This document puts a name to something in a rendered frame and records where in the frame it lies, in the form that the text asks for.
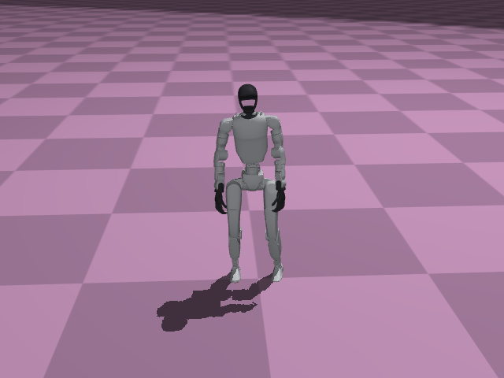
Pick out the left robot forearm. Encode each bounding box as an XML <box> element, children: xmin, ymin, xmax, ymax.
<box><xmin>274</xmin><ymin>147</ymin><xmax>287</xmax><ymax>188</ymax></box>

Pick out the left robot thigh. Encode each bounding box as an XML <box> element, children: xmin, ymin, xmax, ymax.
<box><xmin>263</xmin><ymin>178</ymin><xmax>278</xmax><ymax>241</ymax></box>

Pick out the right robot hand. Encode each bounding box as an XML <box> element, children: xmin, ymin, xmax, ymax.
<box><xmin>214</xmin><ymin>183</ymin><xmax>227</xmax><ymax>214</ymax></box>

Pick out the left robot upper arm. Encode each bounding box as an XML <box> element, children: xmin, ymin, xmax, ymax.
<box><xmin>265</xmin><ymin>115</ymin><xmax>284</xmax><ymax>158</ymax></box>

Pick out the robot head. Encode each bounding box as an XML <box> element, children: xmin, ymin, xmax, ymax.
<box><xmin>238</xmin><ymin>84</ymin><xmax>258</xmax><ymax>119</ymax></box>

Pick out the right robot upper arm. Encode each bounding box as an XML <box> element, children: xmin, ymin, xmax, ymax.
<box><xmin>216</xmin><ymin>117</ymin><xmax>233</xmax><ymax>161</ymax></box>

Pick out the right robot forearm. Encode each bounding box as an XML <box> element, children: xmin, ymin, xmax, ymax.
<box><xmin>213</xmin><ymin>150</ymin><xmax>225</xmax><ymax>190</ymax></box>

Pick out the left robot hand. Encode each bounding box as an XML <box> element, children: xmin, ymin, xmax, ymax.
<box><xmin>272</xmin><ymin>180</ymin><xmax>286</xmax><ymax>212</ymax></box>

